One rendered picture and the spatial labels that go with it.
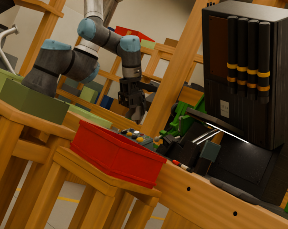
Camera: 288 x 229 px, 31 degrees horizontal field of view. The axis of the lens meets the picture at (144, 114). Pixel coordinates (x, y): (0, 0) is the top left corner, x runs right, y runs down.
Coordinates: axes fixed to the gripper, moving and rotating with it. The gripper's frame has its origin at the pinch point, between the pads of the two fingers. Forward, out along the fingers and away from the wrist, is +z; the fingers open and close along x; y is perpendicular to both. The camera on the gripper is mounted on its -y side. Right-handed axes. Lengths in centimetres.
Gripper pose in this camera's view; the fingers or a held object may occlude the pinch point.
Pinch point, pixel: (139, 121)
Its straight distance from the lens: 209.6
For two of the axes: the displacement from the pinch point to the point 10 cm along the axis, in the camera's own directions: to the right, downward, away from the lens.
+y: -7.6, 3.0, -5.8
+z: 0.5, 9.1, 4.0
